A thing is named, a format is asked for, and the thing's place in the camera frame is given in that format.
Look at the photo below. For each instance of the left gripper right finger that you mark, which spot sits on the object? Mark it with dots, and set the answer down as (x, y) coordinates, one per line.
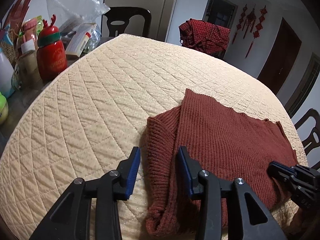
(248, 217)

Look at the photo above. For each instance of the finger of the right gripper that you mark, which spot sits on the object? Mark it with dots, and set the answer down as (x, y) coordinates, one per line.
(281, 173)

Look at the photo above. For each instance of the rust red knit sweater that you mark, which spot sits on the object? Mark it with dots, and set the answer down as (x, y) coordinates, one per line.
(227, 143)

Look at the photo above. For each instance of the dark wooden chair right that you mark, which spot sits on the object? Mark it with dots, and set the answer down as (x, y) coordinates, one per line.
(311, 142)

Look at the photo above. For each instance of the dark wooden chair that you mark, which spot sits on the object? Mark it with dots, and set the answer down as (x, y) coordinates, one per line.
(311, 142)
(118, 18)

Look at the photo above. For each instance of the cream quilted table cover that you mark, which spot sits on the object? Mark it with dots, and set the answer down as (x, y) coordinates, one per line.
(91, 116)

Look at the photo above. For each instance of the dark brown door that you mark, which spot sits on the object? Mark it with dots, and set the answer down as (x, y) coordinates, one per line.
(281, 58)

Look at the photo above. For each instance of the green round container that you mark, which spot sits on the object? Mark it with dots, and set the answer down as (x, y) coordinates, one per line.
(4, 109)

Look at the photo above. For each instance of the red checked cloth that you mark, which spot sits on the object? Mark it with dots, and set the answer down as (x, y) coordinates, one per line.
(203, 36)

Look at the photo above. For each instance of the glass jar white lid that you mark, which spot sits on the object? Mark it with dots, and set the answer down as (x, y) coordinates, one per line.
(28, 71)

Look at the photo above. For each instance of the red Chinese knot decoration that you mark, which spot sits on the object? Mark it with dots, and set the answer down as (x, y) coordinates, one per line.
(250, 23)

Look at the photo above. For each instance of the white plastic bottle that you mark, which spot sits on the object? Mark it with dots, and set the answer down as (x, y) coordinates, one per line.
(6, 72)

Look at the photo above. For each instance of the red reindeer bottle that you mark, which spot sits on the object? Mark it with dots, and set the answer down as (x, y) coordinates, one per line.
(51, 57)

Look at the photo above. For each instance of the white red paper box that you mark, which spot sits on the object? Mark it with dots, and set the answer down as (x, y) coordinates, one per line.
(80, 39)

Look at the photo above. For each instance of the dark wooden chair far left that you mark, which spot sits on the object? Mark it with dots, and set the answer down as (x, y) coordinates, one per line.
(118, 18)

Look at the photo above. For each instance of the red gift bag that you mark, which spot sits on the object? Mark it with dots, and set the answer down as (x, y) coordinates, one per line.
(17, 14)

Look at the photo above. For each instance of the clear plastic bag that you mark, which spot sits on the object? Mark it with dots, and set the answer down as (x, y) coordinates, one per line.
(70, 14)

